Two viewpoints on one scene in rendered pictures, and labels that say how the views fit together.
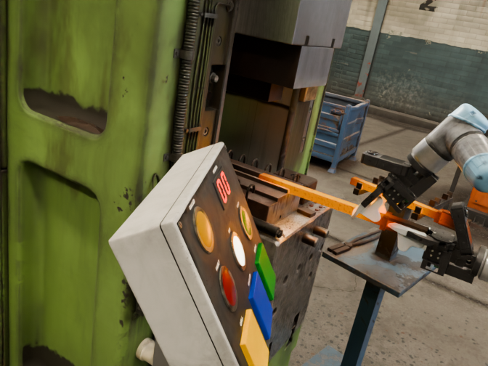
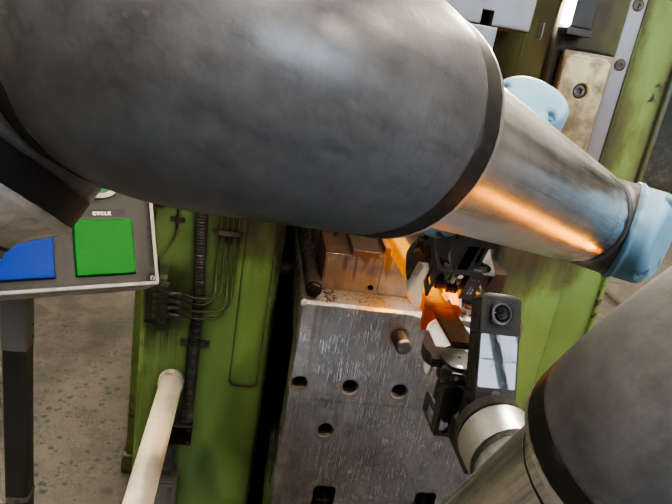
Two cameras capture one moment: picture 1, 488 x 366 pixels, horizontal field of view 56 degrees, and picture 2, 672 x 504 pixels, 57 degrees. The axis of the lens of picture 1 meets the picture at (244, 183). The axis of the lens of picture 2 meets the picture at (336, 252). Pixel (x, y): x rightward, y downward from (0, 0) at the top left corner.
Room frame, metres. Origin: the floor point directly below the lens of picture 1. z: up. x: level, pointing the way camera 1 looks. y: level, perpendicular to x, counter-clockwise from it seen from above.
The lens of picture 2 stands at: (0.48, -0.86, 1.33)
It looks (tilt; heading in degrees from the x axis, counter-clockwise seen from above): 20 degrees down; 53
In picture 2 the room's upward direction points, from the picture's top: 10 degrees clockwise
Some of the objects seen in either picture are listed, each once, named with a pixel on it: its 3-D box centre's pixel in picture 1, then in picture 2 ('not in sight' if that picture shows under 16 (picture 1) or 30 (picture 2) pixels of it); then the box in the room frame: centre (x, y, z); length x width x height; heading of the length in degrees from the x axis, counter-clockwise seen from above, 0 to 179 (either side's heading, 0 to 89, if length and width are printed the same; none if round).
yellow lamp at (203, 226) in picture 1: (203, 229); not in sight; (0.50, 0.04, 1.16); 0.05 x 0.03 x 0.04; 152
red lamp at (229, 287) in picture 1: (228, 288); not in sight; (0.50, 0.00, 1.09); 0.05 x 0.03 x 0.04; 152
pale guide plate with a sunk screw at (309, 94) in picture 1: (312, 72); (574, 102); (1.47, -0.15, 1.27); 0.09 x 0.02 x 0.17; 152
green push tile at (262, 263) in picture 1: (263, 271); (104, 247); (0.69, -0.06, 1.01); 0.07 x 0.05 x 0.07; 177
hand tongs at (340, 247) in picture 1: (376, 234); not in sight; (1.69, -0.56, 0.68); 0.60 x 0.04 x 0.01; 136
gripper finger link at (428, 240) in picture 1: (426, 238); (443, 353); (0.97, -0.43, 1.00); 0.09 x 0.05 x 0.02; 65
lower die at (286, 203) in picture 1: (220, 179); (365, 231); (1.23, 0.07, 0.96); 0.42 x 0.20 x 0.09; 62
